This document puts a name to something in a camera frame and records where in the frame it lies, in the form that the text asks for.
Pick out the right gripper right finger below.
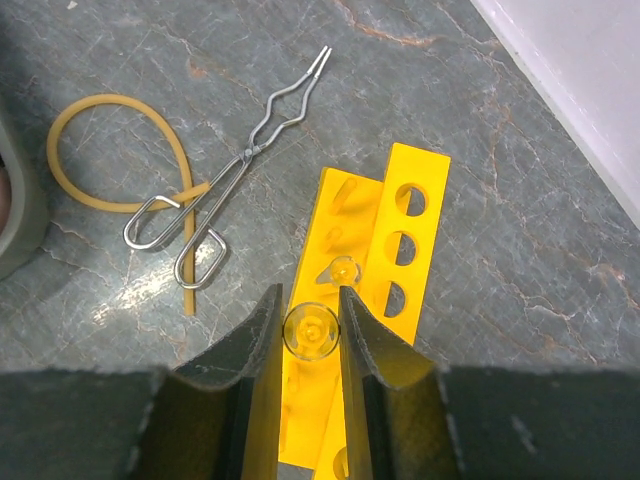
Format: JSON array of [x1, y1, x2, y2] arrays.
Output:
[[338, 287, 460, 479]]

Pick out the dark green tray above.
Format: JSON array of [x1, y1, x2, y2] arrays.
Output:
[[1, 110, 49, 279]]

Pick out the yellow test tube rack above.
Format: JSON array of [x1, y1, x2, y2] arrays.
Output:
[[279, 143, 451, 479]]

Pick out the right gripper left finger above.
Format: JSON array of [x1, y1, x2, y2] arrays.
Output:
[[132, 284, 283, 479]]

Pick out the metal crucible tongs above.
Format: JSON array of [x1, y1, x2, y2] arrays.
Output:
[[122, 45, 332, 291]]

